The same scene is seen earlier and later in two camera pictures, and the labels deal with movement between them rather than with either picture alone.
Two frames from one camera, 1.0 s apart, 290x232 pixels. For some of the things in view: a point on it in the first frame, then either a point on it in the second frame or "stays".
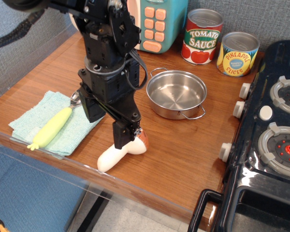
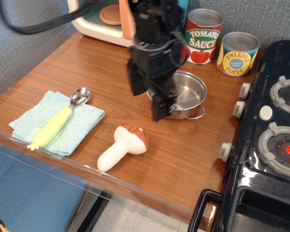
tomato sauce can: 203,29 stays
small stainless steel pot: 176,94 stays
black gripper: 109,88 to 161,54
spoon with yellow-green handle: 53,124 stays
